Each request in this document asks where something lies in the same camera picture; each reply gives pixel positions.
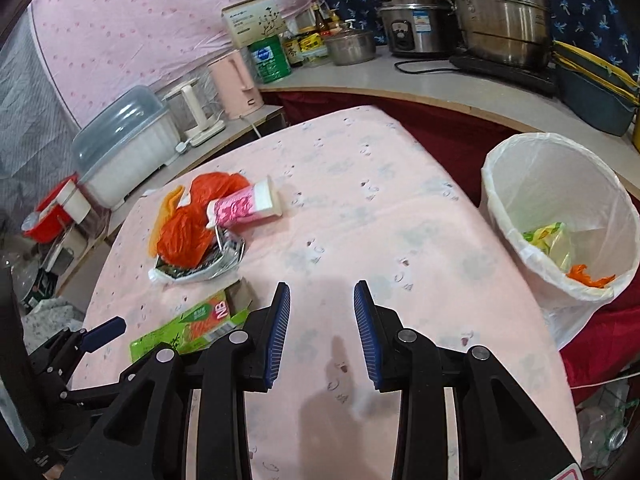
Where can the red plastic bucket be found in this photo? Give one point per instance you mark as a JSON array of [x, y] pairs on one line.
[[47, 215]]

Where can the dark green drink carton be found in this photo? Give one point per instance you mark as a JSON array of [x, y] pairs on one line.
[[225, 255]]

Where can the grey floral cloth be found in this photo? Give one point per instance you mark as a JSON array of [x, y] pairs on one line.
[[50, 320]]

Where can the pink electric kettle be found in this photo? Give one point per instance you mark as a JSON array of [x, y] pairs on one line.
[[232, 85]]

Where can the glass kettle with white base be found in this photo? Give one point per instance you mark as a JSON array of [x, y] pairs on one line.
[[192, 110]]

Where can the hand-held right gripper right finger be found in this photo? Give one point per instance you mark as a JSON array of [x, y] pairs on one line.
[[367, 345]]

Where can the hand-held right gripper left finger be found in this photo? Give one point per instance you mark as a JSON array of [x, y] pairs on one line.
[[277, 340]]

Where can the blue basin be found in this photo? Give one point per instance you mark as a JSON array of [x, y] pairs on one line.
[[595, 110]]

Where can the green yellow snack bag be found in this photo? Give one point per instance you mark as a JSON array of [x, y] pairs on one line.
[[545, 240]]

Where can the clear food container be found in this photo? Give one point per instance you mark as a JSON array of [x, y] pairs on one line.
[[317, 61]]

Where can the white box with plant print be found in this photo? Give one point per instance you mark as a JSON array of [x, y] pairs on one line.
[[252, 20]]

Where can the large steel steamer pot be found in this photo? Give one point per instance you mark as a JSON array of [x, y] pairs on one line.
[[500, 25]]

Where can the short sauce bottle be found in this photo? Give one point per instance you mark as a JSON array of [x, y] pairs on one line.
[[334, 22]]

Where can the clear plastic bottles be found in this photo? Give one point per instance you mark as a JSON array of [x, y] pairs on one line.
[[610, 425]]

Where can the small steel lidded pot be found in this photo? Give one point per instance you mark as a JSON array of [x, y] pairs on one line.
[[350, 50]]

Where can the red plastic bag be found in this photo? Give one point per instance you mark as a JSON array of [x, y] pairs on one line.
[[185, 240]]

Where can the white dish box clear lid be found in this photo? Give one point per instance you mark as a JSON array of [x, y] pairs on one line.
[[130, 170]]

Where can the white power plug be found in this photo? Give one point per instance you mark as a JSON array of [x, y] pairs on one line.
[[182, 147]]

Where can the black induction cooktop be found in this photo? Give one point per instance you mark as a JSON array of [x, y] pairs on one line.
[[525, 80]]

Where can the green tin can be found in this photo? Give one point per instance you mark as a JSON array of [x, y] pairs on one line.
[[270, 62]]

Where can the bright red cloth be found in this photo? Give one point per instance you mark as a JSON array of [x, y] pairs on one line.
[[600, 350]]

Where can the bright green carton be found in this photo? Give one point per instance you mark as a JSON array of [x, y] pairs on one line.
[[200, 325]]

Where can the steel rice cooker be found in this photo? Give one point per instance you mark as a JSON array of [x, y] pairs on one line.
[[415, 30]]

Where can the tall sauce bottle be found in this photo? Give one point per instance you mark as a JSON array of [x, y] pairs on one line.
[[320, 20]]

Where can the white lined trash bin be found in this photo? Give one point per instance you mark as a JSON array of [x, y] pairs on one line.
[[545, 185]]

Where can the orange snack wrapper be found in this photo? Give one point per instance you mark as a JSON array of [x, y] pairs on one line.
[[585, 276]]

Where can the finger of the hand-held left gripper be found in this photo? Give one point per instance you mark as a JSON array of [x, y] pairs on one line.
[[102, 334]]

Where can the dark sauce jar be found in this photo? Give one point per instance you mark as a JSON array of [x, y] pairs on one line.
[[292, 52]]

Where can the pink dotted wall cloth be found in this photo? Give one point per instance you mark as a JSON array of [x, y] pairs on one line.
[[150, 20]]

